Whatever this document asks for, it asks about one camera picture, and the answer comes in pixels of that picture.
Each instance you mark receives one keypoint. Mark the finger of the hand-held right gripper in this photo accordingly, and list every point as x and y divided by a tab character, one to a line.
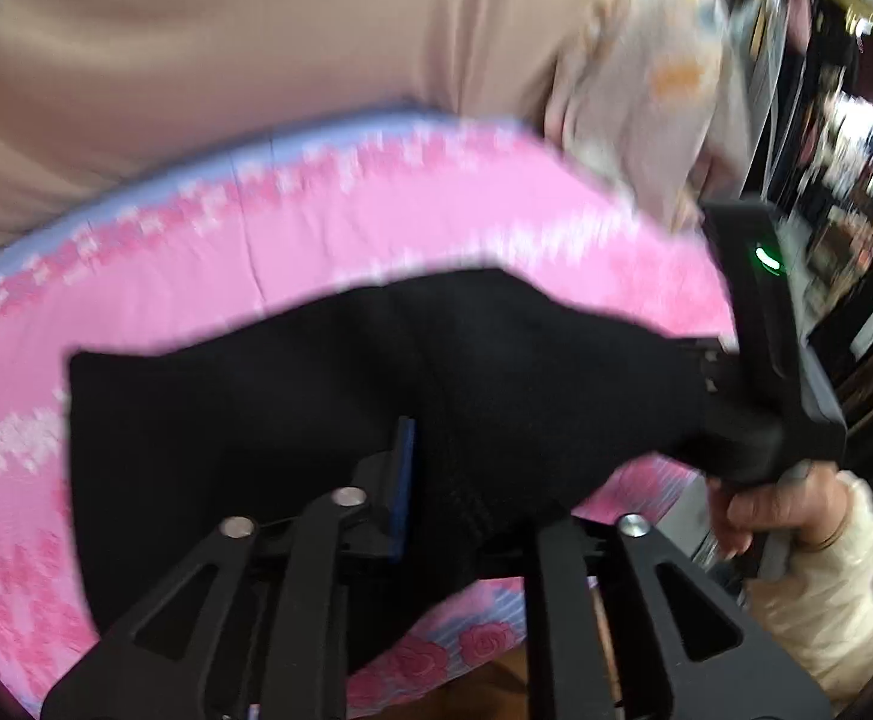
717	369

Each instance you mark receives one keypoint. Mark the grey metal post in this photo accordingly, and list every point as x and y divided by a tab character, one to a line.
765	75

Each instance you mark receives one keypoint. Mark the pink rose bed sheet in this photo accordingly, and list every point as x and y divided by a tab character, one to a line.
294	232

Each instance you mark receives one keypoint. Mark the person's right hand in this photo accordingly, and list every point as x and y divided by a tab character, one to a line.
796	510

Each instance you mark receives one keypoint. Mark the pale floral quilt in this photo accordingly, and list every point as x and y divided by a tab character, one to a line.
631	75

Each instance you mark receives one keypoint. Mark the person's right forearm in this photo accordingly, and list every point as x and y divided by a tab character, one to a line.
834	615

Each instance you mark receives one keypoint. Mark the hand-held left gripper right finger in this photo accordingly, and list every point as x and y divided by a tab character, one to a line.
556	566

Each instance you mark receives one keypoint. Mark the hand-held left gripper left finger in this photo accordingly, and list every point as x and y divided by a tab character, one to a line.
404	495

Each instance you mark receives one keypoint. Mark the black pants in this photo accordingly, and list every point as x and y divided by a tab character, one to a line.
294	405

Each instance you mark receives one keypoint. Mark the dark cluttered shelf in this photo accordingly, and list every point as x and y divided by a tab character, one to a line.
856	187

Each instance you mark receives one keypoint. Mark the beige hanging cloth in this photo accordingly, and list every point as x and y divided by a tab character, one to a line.
219	52

